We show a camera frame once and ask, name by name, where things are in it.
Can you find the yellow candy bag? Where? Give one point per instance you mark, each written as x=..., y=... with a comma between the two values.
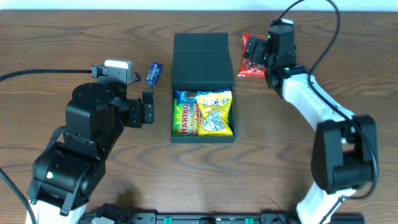
x=214, y=108

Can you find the dark green gift box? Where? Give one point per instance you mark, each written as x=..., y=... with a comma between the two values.
x=201, y=62

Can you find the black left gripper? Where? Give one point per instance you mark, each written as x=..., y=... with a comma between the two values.
x=148, y=107

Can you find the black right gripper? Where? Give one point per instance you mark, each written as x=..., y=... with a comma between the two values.
x=259, y=50

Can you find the purple white candy bar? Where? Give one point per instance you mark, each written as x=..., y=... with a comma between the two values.
x=133, y=78

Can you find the red candy bag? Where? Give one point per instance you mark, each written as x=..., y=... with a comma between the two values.
x=248, y=68

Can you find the blue Eclipse mint pack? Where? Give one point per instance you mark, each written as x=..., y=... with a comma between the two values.
x=153, y=73

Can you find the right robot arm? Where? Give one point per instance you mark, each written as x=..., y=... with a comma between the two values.
x=344, y=154

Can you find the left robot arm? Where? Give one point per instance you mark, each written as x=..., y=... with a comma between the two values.
x=65, y=175

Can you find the Haribo gummy candy bag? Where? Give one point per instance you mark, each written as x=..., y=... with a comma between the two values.
x=186, y=119

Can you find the blue Oreo cookie pack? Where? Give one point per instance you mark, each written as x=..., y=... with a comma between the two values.
x=190, y=96

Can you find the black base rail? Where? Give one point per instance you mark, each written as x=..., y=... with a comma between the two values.
x=109, y=213

